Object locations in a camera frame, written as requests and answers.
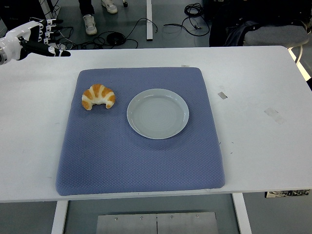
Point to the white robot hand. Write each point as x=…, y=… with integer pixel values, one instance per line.
x=23, y=33

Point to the orange and white croissant bread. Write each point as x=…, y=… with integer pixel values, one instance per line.
x=97, y=93

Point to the round pale grey plate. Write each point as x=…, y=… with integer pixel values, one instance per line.
x=158, y=114

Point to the grey metal plate with screws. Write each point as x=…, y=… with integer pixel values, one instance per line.
x=156, y=223

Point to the black computer case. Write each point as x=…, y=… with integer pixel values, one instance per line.
x=19, y=9

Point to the person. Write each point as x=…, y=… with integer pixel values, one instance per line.
x=89, y=24

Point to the blue quilted mat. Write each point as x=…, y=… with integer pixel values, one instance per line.
x=136, y=161

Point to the white table leg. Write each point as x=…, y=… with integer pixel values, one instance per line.
x=59, y=217
x=241, y=213

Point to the dark jacket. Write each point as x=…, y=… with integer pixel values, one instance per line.
x=229, y=34

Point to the silver tape piece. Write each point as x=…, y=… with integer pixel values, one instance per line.
x=222, y=95

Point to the grey cushioned office chair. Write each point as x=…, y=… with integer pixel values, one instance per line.
x=275, y=34

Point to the clear tape strip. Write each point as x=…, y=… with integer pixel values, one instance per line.
x=274, y=115

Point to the black table control panel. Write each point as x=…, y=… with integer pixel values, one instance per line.
x=287, y=193

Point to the white desk leg post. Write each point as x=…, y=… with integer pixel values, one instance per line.
x=149, y=26

